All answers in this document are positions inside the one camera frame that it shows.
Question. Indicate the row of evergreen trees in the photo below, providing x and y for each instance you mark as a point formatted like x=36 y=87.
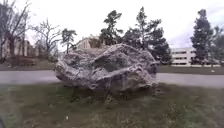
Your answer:
x=143 y=33

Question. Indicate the small pine tree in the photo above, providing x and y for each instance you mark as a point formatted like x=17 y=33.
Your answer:
x=67 y=37

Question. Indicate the large grey boulder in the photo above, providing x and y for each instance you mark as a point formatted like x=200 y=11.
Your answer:
x=110 y=68

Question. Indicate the patchy grass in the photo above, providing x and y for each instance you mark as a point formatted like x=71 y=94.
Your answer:
x=100 y=110

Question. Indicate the small bare tree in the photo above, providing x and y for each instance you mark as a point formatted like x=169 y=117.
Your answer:
x=48 y=36

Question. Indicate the grey paved road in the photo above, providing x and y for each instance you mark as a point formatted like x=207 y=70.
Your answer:
x=26 y=76

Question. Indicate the building with columns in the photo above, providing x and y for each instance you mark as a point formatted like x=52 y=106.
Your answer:
x=20 y=48

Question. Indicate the grass strip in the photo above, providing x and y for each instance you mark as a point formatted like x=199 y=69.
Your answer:
x=186 y=69

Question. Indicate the low reddish hedge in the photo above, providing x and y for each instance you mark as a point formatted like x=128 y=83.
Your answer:
x=23 y=61

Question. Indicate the white building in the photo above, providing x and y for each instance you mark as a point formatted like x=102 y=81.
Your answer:
x=181 y=56

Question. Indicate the large bare tree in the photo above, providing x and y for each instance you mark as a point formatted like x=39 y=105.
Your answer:
x=10 y=33

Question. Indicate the beige building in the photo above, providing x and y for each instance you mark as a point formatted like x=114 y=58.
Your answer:
x=85 y=43

